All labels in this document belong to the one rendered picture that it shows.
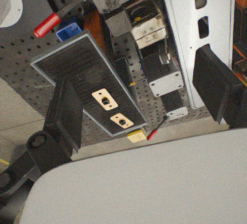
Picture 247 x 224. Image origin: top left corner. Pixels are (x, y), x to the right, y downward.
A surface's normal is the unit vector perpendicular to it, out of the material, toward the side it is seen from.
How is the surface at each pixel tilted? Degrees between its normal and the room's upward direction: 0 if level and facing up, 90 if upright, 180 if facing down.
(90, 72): 0
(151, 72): 90
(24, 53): 0
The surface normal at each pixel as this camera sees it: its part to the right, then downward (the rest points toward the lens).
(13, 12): 0.20, 0.71
